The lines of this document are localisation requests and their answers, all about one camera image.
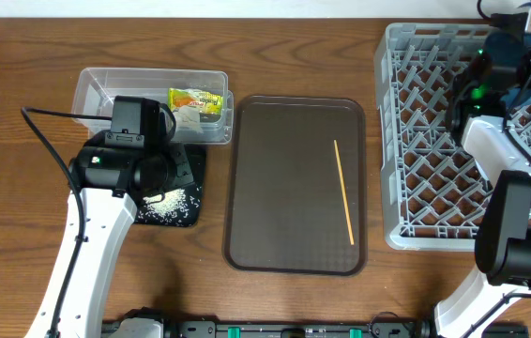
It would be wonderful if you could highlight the yellow green snack wrapper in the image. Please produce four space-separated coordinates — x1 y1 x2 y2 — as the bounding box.
168 88 223 115

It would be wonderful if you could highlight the wooden chopstick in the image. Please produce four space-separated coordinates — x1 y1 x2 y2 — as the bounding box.
333 139 355 246

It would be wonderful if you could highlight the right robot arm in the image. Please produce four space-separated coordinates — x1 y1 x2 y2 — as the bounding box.
431 28 531 337

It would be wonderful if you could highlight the grey dishwasher rack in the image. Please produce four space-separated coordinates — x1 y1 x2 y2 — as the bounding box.
375 23 531 252

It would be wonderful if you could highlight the black plastic tray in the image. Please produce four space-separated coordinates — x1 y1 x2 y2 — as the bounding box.
86 135 208 228

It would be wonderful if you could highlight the white rice pile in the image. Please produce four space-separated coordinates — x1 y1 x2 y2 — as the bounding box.
135 186 203 227

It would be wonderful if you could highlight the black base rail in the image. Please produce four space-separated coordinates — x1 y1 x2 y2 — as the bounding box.
100 320 529 338

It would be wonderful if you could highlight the white tissue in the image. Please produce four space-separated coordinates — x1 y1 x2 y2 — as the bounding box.
173 106 204 134

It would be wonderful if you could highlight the clear plastic bin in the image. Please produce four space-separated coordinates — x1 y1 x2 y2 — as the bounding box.
72 68 234 145

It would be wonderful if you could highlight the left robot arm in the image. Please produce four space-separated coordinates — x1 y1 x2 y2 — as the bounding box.
27 131 206 337

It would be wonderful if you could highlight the brown serving tray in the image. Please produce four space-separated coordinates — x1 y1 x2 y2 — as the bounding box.
222 96 368 277

